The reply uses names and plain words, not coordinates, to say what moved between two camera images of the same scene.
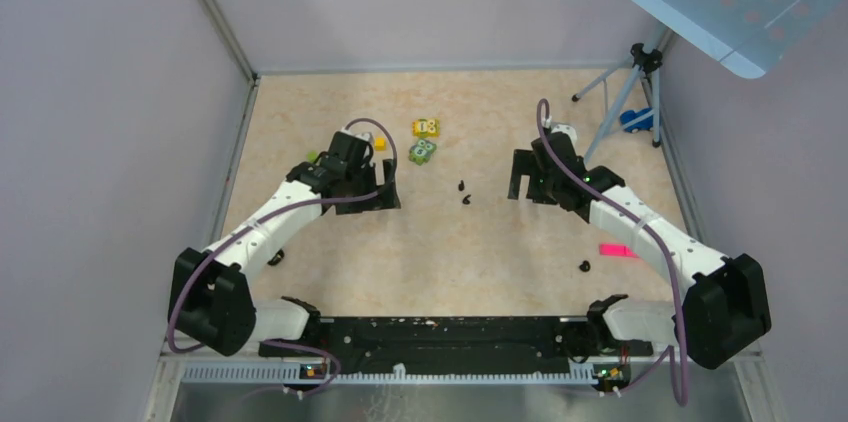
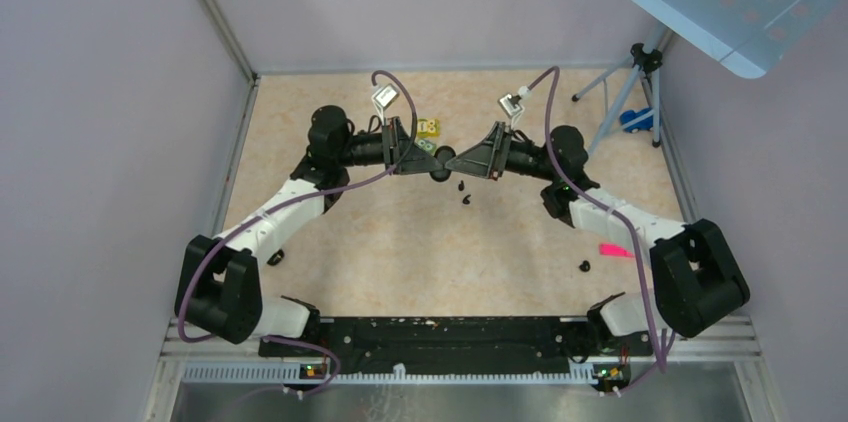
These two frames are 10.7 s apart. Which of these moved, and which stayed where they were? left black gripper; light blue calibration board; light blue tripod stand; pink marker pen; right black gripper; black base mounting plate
Moved: right black gripper; left black gripper
Stayed: black base mounting plate; light blue tripod stand; pink marker pen; light blue calibration board
